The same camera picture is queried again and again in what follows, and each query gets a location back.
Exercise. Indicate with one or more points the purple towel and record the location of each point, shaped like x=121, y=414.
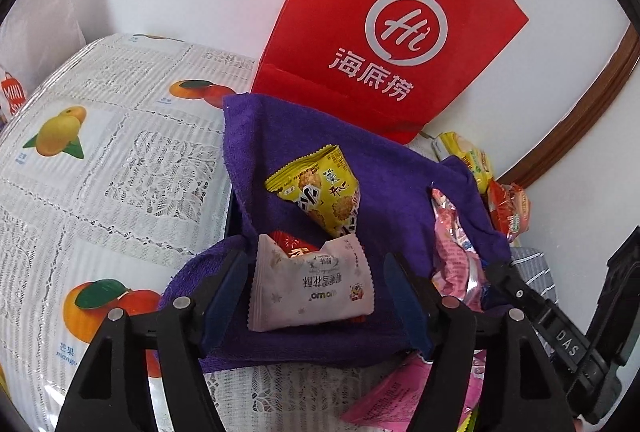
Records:
x=280, y=131

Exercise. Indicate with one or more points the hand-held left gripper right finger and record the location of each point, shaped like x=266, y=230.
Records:
x=407, y=307

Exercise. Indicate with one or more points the yellow tea packet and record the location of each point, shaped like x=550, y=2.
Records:
x=470, y=156

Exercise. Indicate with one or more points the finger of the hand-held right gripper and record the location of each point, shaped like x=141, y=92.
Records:
x=530, y=302

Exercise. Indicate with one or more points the white plastic bag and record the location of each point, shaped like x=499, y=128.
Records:
x=45, y=11

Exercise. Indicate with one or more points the pink snack packet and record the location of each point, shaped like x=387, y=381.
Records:
x=460, y=272
x=400, y=397

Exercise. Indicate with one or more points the orange tea packet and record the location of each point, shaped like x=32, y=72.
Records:
x=510, y=212

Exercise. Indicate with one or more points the red white small bag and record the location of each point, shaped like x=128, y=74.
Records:
x=11, y=94

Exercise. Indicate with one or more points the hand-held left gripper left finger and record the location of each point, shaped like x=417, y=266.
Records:
x=222, y=307

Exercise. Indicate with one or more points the red snack packet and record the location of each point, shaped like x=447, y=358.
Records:
x=295, y=243

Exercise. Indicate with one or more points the fruit print lace tablecloth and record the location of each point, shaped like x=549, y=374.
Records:
x=125, y=171

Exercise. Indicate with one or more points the brown wooden frame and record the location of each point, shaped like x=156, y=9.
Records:
x=590, y=111

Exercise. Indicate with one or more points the pink bear candy packet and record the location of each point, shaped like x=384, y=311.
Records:
x=447, y=212

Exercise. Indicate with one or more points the grey checked cloth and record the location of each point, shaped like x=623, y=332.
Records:
x=535, y=272

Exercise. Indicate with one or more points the white pastry packet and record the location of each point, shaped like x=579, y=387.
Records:
x=300, y=297

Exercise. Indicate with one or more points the yellow biscuit packet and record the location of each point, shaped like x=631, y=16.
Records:
x=325, y=192

